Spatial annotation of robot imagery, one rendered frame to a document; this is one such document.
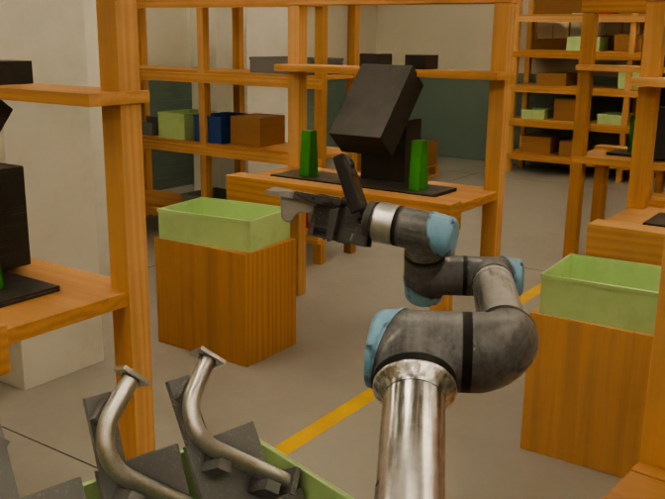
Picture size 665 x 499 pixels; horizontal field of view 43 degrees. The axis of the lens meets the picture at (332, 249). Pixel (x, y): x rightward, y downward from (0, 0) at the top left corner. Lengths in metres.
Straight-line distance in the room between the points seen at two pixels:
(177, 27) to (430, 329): 8.81
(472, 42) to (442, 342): 11.33
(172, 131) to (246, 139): 0.79
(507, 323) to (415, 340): 0.14
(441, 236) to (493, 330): 0.35
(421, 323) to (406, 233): 0.36
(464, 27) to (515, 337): 11.37
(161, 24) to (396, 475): 8.83
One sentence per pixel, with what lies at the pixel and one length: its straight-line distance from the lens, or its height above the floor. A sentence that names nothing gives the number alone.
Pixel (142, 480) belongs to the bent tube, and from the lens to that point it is 1.42.
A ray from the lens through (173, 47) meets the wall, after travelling 9.80.
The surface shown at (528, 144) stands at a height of 0.37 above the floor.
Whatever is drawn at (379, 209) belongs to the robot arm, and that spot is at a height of 1.42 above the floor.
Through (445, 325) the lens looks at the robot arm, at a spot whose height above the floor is 1.33.
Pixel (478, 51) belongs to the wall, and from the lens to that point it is 12.39.
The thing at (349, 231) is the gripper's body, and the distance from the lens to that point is 1.56.
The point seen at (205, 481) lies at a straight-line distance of 1.53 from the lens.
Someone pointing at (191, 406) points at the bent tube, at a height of 1.10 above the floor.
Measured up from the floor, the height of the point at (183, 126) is 0.96.
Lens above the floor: 1.72
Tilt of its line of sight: 14 degrees down
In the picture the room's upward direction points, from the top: 1 degrees clockwise
